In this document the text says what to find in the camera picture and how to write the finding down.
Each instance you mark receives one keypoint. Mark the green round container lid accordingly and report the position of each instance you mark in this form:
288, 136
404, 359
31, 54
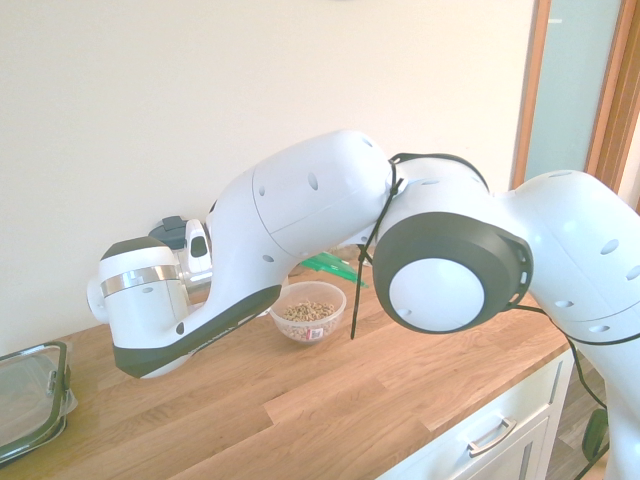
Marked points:
330, 265

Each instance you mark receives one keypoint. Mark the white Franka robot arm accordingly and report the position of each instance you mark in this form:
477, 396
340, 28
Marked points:
310, 210

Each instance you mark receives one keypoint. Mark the clear bowl with cereal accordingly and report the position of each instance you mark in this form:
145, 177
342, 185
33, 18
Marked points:
310, 315

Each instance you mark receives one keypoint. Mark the white cabinet drawer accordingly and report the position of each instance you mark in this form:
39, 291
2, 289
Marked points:
500, 400

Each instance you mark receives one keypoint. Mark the wooden framed glass door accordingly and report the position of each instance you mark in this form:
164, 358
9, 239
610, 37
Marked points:
575, 75

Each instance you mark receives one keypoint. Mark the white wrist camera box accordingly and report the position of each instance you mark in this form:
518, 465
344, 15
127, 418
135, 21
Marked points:
197, 232

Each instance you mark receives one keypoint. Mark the green chair frame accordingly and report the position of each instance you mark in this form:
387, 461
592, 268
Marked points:
595, 430

